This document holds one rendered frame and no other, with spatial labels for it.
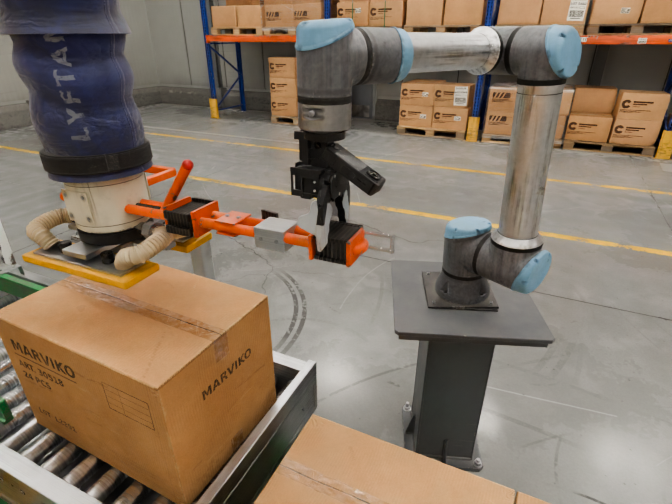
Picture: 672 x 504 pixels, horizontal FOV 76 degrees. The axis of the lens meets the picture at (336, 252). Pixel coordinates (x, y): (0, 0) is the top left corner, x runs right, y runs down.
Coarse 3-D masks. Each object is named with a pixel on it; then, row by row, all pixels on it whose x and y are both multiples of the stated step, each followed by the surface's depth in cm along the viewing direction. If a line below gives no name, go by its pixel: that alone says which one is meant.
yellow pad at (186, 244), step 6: (204, 234) 113; (210, 234) 114; (174, 240) 110; (180, 240) 109; (186, 240) 110; (192, 240) 110; (198, 240) 110; (204, 240) 112; (180, 246) 108; (186, 246) 107; (192, 246) 109; (198, 246) 111; (186, 252) 108
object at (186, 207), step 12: (168, 204) 93; (180, 204) 96; (192, 204) 97; (204, 204) 97; (216, 204) 95; (168, 216) 91; (180, 216) 90; (192, 216) 89; (204, 216) 92; (168, 228) 93; (180, 228) 91; (192, 228) 91; (204, 228) 93
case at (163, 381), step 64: (0, 320) 112; (64, 320) 110; (128, 320) 110; (192, 320) 110; (256, 320) 118; (64, 384) 110; (128, 384) 94; (192, 384) 99; (256, 384) 125; (128, 448) 108; (192, 448) 104
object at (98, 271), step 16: (64, 240) 104; (32, 256) 103; (48, 256) 102; (64, 256) 101; (96, 256) 101; (112, 256) 98; (64, 272) 99; (80, 272) 96; (96, 272) 95; (112, 272) 94; (128, 272) 95; (144, 272) 96; (128, 288) 93
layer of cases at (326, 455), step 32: (320, 448) 123; (352, 448) 123; (384, 448) 123; (288, 480) 115; (320, 480) 115; (352, 480) 115; (384, 480) 115; (416, 480) 115; (448, 480) 115; (480, 480) 115
